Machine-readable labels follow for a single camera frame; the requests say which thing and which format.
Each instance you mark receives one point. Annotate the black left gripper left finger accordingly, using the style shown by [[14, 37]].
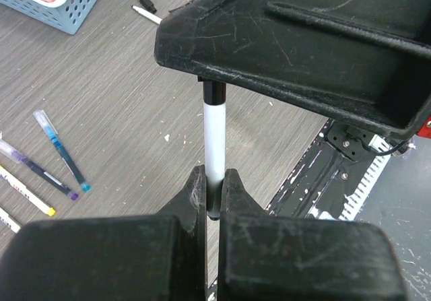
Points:
[[161, 256]]

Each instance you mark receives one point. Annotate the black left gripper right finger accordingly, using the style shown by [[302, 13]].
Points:
[[262, 257]]

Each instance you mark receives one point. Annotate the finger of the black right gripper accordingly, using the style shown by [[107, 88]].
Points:
[[362, 62]]

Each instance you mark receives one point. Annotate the teal pen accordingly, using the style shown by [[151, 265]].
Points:
[[49, 129]]

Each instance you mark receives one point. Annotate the short white pen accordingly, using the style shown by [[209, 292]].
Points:
[[215, 155]]

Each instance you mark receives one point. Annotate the white marker with blue end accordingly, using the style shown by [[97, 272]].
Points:
[[9, 221]]

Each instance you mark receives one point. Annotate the white marker with yellow end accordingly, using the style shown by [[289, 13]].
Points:
[[27, 193]]

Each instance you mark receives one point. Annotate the purple pen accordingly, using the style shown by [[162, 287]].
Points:
[[18, 157]]

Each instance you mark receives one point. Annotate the black cap with white tip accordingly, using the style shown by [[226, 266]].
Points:
[[148, 5]]

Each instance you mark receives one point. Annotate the white pen with black end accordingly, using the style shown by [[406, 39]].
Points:
[[145, 13]]

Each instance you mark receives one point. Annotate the small black pen cap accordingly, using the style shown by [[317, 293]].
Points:
[[214, 92]]

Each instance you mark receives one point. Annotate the light blue slotted cable duct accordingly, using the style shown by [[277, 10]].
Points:
[[356, 185]]

